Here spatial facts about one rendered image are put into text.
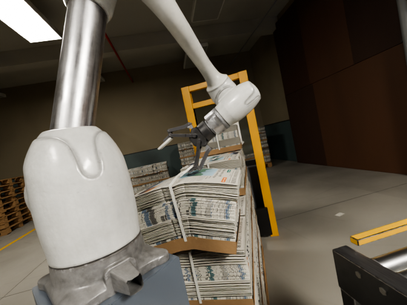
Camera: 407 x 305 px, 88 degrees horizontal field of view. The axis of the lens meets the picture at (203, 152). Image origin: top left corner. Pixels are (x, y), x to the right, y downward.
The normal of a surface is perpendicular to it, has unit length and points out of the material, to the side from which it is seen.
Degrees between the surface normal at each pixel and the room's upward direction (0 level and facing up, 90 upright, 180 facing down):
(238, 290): 90
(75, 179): 80
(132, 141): 90
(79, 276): 85
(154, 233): 90
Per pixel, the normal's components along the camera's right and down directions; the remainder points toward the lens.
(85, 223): 0.39, -0.03
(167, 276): 0.70, -0.11
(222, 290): -0.20, 0.10
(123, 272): -0.12, -0.98
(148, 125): 0.15, 0.02
